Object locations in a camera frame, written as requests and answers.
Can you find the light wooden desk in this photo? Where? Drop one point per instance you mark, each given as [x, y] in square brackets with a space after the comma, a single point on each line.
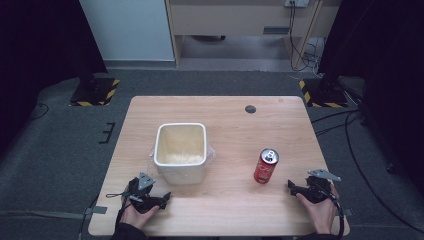
[233, 15]

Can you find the grey table grommet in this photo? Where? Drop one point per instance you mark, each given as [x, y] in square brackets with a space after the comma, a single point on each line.
[250, 109]

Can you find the black stand base hazard tape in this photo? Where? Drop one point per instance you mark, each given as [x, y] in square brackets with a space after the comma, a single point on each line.
[325, 95]
[95, 91]

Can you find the white panel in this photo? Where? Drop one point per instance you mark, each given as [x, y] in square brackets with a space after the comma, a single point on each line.
[130, 30]

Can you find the red drink can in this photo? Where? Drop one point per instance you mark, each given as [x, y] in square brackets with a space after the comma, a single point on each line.
[265, 168]

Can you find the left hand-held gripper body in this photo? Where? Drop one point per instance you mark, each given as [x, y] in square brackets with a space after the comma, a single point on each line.
[144, 196]

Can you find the black stand column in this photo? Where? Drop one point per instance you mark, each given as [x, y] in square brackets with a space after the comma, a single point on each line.
[333, 50]
[88, 50]

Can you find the clear plastic bin liner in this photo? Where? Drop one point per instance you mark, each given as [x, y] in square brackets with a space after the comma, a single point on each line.
[210, 154]

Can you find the white square bin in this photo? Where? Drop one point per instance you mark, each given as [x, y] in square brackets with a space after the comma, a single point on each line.
[180, 156]

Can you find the grey tape strip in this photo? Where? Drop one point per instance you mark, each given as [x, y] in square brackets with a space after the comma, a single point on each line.
[96, 210]

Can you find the person's right hand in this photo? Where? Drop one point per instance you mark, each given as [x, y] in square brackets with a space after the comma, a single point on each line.
[320, 215]

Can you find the grey desk label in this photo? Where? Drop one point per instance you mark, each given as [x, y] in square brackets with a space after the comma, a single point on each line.
[276, 30]

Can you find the dark curtain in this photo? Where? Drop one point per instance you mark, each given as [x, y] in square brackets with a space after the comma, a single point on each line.
[33, 50]
[393, 83]

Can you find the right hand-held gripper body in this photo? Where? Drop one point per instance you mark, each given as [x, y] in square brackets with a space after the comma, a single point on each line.
[316, 190]

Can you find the grey wall socket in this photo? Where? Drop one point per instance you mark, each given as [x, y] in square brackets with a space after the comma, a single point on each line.
[296, 2]

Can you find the person's left hand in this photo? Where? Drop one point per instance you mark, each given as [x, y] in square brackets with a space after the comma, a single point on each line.
[136, 217]

